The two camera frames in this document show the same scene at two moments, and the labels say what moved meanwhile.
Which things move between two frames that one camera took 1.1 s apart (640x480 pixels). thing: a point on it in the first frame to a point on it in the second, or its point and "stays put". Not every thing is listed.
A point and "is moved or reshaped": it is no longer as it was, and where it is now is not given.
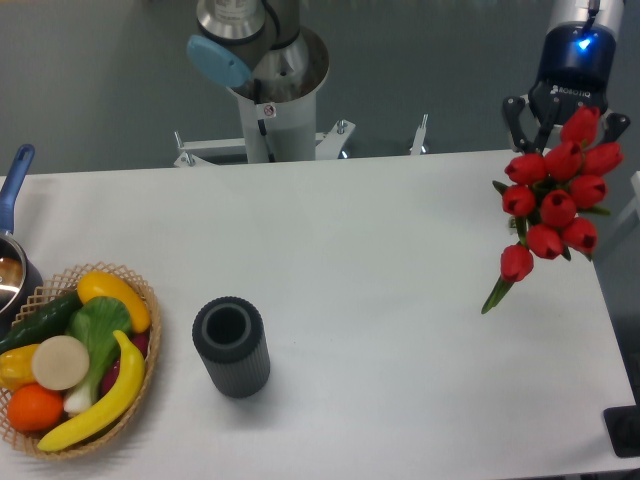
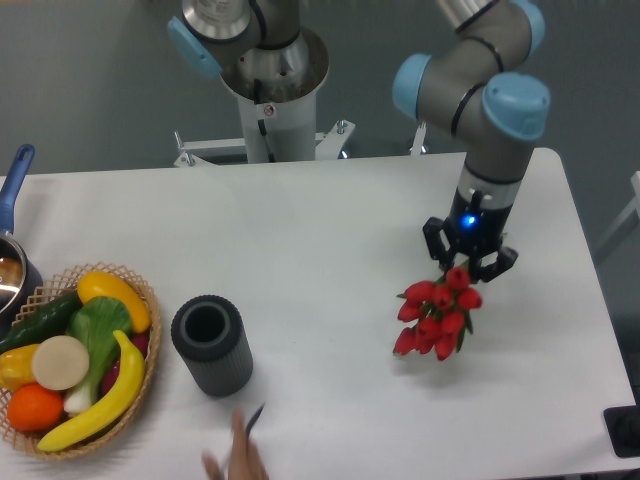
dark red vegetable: [141, 340] stays put
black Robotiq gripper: [576, 64] to [472, 228]
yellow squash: [97, 284] stays put
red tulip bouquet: [553, 197] to [440, 309]
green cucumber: [51, 320] stays put
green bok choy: [99, 323] stays put
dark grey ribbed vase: [230, 334] is moved or reshaped
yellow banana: [115, 410] stays put
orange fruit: [32, 407] stays put
